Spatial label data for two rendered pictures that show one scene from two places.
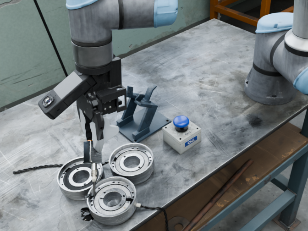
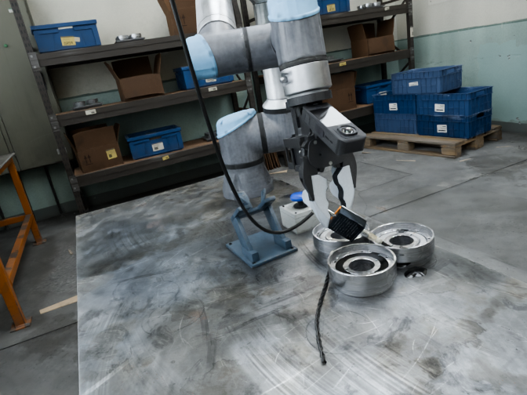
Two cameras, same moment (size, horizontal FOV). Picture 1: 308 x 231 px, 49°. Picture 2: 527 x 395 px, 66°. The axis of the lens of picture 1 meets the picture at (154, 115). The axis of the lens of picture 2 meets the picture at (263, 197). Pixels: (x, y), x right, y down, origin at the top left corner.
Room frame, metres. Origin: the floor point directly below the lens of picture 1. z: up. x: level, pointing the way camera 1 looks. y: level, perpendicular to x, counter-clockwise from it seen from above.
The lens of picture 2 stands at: (0.55, 0.76, 1.16)
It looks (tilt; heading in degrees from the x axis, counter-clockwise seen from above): 19 degrees down; 281
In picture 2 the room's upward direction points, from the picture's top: 10 degrees counter-clockwise
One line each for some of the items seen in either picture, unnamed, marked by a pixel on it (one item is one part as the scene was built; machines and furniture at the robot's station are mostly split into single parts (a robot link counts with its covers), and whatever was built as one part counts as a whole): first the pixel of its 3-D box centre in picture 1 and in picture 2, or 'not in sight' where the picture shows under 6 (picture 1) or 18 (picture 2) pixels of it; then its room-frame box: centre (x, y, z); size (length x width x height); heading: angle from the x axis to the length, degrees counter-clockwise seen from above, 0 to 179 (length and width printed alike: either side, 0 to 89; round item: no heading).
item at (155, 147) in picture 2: not in sight; (154, 142); (2.34, -3.09, 0.56); 0.52 x 0.38 x 0.22; 30
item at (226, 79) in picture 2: not in sight; (203, 75); (1.79, -3.44, 1.11); 0.52 x 0.38 x 0.22; 33
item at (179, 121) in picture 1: (181, 126); (300, 204); (0.64, -0.07, 0.85); 0.04 x 0.04 x 0.05
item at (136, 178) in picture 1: (132, 164); (341, 238); (0.56, 0.06, 0.82); 0.10 x 0.10 x 0.04
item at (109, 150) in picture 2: not in sight; (96, 146); (2.77, -2.77, 0.64); 0.49 x 0.40 x 0.37; 38
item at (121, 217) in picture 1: (112, 201); (401, 244); (0.46, 0.11, 0.82); 0.10 x 0.10 x 0.04
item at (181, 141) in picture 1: (183, 133); (300, 214); (0.64, -0.07, 0.82); 0.08 x 0.07 x 0.05; 123
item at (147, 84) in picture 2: not in sight; (136, 77); (2.34, -3.07, 1.19); 0.52 x 0.42 x 0.38; 33
